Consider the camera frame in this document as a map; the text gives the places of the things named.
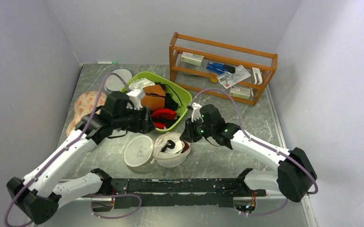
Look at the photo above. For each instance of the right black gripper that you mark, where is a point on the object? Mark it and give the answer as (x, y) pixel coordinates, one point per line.
(189, 135)

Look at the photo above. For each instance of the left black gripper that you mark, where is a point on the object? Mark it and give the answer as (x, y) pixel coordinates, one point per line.
(145, 126)

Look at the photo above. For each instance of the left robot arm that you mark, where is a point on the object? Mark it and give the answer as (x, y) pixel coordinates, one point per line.
(41, 193)

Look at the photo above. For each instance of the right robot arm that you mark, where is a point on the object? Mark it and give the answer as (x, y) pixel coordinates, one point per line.
(291, 174)

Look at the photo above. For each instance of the red bra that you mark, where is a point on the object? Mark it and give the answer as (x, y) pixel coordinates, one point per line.
(164, 118)

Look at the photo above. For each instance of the orange brown bra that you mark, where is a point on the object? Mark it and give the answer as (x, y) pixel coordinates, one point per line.
(154, 98)

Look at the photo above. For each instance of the black garment in basin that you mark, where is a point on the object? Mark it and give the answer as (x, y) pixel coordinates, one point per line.
(170, 103)

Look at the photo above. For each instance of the green plastic basin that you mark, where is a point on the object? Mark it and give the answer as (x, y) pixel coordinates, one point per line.
(184, 95)

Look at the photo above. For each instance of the white lace garment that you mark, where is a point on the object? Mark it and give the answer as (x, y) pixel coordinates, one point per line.
(141, 83)

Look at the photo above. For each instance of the grey round pads stack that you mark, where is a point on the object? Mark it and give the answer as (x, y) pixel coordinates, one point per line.
(113, 83)

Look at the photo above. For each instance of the floral peach insoles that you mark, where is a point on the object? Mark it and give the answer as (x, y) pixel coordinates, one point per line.
(83, 106)

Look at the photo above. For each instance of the clear plastic packet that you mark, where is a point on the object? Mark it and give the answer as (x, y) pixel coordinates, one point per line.
(227, 79)

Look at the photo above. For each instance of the green white marker pen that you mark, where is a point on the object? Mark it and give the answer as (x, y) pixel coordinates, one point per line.
(107, 62)

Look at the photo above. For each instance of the white green box lower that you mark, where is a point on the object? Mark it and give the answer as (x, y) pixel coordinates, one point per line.
(241, 92)

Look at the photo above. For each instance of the white green box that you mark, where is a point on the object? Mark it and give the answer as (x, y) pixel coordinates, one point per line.
(191, 58)
(241, 92)

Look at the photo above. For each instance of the blue stapler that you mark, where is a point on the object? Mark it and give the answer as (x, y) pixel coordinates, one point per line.
(220, 68)

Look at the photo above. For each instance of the white green box upper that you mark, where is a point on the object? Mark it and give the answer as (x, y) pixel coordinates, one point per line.
(191, 58)

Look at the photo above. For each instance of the wooden orange shelf rack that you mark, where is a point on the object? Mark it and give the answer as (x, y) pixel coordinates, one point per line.
(210, 59)

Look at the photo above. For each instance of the white clip holder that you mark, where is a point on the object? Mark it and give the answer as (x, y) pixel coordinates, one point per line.
(257, 76)

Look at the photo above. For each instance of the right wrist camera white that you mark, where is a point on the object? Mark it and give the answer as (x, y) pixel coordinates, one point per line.
(195, 115)

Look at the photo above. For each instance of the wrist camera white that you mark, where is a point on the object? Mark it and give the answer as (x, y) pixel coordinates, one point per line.
(135, 96)
(195, 115)

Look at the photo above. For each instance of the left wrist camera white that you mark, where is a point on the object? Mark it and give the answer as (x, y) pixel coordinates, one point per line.
(135, 96)

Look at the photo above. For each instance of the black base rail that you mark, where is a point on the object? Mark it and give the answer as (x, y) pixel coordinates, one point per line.
(220, 192)

